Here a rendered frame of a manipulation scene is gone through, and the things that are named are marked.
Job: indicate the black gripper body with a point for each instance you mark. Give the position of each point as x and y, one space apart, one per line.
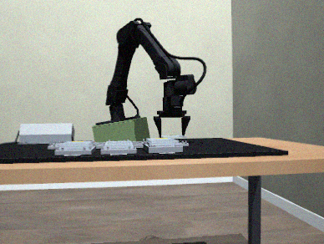
169 114

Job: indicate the white control panel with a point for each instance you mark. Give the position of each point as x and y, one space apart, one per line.
44 133

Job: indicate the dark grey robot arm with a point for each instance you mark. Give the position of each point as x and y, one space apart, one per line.
164 65

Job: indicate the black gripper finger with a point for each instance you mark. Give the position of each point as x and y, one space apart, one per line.
184 123
158 125

